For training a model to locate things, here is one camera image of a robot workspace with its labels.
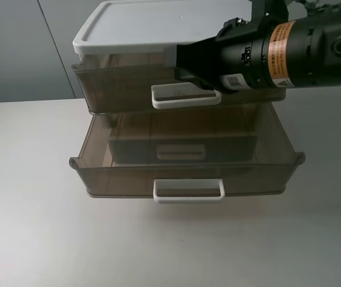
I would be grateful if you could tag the white plastic drawer cabinet frame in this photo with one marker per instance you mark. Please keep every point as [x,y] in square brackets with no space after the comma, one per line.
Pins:
[138,27]

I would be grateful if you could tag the smoky drawer white handle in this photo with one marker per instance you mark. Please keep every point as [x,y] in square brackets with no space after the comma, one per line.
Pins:
[267,173]
[116,83]

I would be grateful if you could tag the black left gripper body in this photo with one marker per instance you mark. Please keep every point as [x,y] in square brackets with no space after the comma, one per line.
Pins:
[233,59]

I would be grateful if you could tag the smoky lower drawer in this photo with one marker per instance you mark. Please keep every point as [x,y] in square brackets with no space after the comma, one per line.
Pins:
[182,150]

